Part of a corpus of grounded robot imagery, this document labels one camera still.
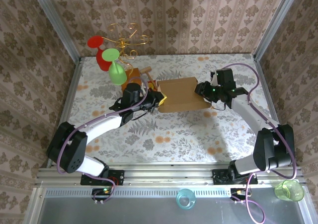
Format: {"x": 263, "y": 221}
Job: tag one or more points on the brown cardboard box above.
{"x": 181, "y": 95}

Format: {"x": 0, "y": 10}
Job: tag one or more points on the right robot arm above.
{"x": 273, "y": 149}

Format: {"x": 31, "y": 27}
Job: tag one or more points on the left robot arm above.
{"x": 74, "y": 152}

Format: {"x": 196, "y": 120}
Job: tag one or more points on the small wooden mallet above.
{"x": 146, "y": 70}

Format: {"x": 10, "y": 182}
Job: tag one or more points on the green wine glass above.
{"x": 116, "y": 72}

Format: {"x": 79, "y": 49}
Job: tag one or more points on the red wine glass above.
{"x": 94, "y": 42}

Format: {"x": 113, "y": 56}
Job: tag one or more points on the blue plastic cup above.
{"x": 185, "y": 199}

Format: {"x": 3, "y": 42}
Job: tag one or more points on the green plastic cup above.
{"x": 289, "y": 190}

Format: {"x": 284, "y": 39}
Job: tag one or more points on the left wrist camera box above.
{"x": 143, "y": 85}

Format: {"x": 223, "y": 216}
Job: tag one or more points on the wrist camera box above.
{"x": 143, "y": 85}
{"x": 214, "y": 78}

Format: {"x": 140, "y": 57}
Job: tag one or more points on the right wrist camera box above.
{"x": 214, "y": 78}

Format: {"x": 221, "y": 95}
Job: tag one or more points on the aluminium table side rail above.
{"x": 267, "y": 92}
{"x": 65, "y": 112}

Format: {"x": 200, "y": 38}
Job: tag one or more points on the aluminium mounting rail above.
{"x": 169, "y": 174}

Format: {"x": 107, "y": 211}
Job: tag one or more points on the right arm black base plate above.
{"x": 215, "y": 178}

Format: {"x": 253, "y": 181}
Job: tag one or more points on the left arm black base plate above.
{"x": 119, "y": 176}

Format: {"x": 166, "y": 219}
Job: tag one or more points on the aluminium frame post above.
{"x": 54, "y": 22}
{"x": 276, "y": 22}

